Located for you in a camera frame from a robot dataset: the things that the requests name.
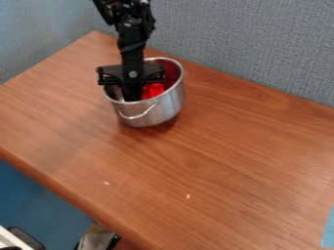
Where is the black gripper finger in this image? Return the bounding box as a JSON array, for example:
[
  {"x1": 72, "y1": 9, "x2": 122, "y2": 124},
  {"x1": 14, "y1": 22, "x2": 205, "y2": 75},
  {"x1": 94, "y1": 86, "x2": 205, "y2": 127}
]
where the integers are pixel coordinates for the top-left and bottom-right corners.
[{"x1": 122, "y1": 83, "x2": 142, "y2": 102}]

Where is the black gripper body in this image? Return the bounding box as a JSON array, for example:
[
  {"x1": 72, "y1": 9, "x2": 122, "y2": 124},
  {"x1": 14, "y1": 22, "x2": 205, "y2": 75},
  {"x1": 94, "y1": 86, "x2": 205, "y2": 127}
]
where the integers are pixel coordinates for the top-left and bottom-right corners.
[{"x1": 95, "y1": 50, "x2": 166, "y2": 87}]

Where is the red star-profile block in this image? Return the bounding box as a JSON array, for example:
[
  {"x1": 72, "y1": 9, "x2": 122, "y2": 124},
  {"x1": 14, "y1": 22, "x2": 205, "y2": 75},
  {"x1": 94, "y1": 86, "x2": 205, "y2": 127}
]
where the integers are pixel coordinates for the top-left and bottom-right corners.
[{"x1": 141, "y1": 82, "x2": 165, "y2": 100}]

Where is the metal pot with handle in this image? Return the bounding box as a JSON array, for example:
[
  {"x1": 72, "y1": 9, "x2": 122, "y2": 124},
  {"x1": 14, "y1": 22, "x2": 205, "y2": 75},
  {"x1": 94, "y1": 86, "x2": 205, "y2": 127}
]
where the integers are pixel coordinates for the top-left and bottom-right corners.
[{"x1": 103, "y1": 58, "x2": 186, "y2": 128}]

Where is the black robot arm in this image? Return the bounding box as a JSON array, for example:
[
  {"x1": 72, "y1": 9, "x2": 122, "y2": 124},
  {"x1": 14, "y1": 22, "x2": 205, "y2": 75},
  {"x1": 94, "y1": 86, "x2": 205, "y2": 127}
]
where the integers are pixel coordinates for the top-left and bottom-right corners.
[{"x1": 92, "y1": 0, "x2": 166, "y2": 102}]

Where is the black and white object corner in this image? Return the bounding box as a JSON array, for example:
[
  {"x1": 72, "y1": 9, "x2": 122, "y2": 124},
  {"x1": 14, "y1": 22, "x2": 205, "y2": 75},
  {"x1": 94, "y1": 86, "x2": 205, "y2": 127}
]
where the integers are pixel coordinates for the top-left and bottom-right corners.
[{"x1": 0, "y1": 225, "x2": 46, "y2": 250}]

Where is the grey bracket under table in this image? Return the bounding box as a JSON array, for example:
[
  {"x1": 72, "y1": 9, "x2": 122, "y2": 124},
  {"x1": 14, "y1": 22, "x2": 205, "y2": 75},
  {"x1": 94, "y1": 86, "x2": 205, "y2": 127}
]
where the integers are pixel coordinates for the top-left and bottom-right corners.
[{"x1": 74, "y1": 223, "x2": 122, "y2": 250}]

